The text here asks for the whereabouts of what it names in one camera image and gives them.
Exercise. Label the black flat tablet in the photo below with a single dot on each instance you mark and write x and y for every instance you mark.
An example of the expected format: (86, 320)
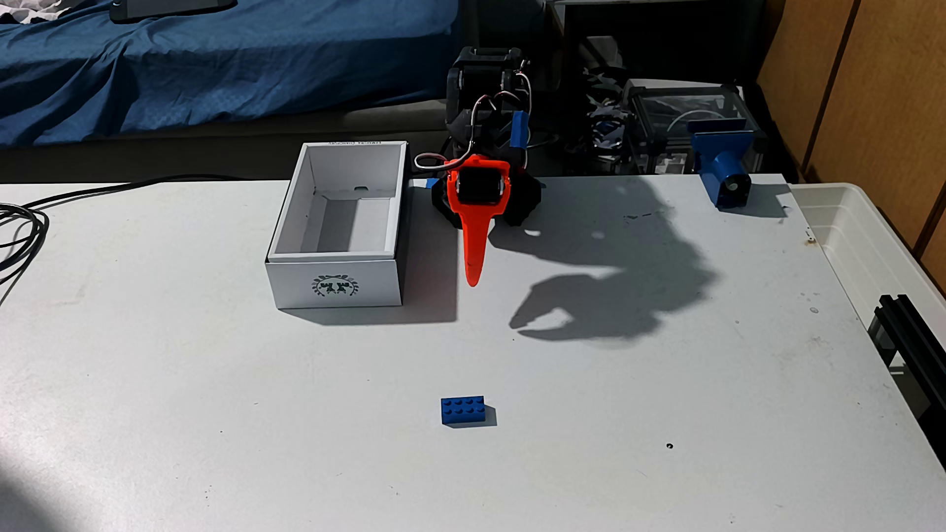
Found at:
(170, 7)

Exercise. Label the clear plastic case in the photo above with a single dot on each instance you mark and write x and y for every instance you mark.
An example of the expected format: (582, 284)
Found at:
(665, 111)

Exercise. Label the blue bed sheet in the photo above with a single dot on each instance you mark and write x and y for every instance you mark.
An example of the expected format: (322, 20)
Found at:
(222, 59)

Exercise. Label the brown wooden cabinet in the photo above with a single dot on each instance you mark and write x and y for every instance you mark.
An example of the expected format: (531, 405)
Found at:
(872, 89)

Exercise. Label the white cardboard box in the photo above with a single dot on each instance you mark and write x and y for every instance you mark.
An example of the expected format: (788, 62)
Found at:
(336, 284)

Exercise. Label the blue toy brick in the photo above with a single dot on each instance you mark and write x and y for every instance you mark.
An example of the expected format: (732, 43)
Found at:
(462, 411)

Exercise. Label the black white patterned cloth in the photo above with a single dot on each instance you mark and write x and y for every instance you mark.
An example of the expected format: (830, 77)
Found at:
(29, 9)

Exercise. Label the white plastic bin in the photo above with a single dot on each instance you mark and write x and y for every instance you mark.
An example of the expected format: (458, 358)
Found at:
(850, 229)

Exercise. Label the blue printed table clamp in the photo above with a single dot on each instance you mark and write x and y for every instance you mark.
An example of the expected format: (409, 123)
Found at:
(724, 166)

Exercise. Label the black aluminium extrusion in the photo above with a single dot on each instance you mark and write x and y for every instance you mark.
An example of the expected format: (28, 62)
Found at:
(913, 347)

